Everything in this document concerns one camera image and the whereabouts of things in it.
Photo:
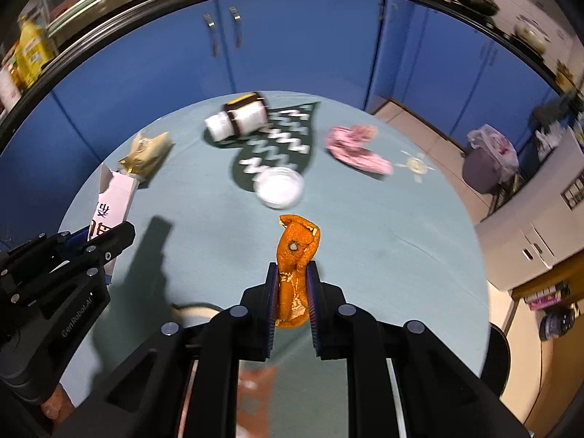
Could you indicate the dark blue jar on floor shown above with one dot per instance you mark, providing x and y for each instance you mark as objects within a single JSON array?
[{"x": 558, "y": 323}]

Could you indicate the white storage cabinet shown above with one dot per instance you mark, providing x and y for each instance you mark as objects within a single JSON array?
[{"x": 541, "y": 225}]

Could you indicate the orange peel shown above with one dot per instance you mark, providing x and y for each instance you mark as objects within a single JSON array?
[{"x": 296, "y": 248}]

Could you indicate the person's left hand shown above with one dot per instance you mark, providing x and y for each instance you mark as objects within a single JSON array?
[{"x": 59, "y": 406}]

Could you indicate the light blue round table mat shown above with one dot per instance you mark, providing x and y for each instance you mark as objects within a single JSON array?
[{"x": 400, "y": 246}]

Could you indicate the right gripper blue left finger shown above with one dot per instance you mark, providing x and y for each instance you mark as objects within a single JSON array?
[{"x": 270, "y": 297}]

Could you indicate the yellow oil bottle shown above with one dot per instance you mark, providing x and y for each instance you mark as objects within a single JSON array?
[{"x": 34, "y": 50}]

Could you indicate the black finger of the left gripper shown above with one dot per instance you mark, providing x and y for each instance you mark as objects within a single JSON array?
[{"x": 107, "y": 246}]

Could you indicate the pink wrapper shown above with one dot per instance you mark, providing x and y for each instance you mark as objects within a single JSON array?
[{"x": 349, "y": 146}]

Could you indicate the yellow snack wrapper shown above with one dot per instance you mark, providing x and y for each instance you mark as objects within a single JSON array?
[{"x": 145, "y": 155}]

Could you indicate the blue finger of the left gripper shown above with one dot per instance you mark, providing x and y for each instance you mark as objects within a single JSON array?
[{"x": 79, "y": 237}]

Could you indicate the black trash bin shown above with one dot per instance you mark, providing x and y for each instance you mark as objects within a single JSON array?
[{"x": 497, "y": 364}]

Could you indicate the grey bin with plastic bag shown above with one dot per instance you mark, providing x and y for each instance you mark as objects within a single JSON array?
[{"x": 491, "y": 161}]

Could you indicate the brown medicine bottle white cap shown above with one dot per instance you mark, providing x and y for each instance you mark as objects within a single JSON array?
[{"x": 239, "y": 117}]

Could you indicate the white round lid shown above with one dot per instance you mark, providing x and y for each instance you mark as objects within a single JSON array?
[{"x": 279, "y": 187}]

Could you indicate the white ceramic pot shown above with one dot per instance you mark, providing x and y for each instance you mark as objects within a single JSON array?
[{"x": 531, "y": 33}]

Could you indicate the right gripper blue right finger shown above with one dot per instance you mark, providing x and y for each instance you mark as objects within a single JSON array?
[{"x": 315, "y": 297}]

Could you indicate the white paper carton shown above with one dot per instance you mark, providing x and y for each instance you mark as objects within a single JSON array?
[{"x": 116, "y": 191}]

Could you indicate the blue kitchen cabinets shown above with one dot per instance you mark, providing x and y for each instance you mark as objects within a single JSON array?
[{"x": 164, "y": 55}]

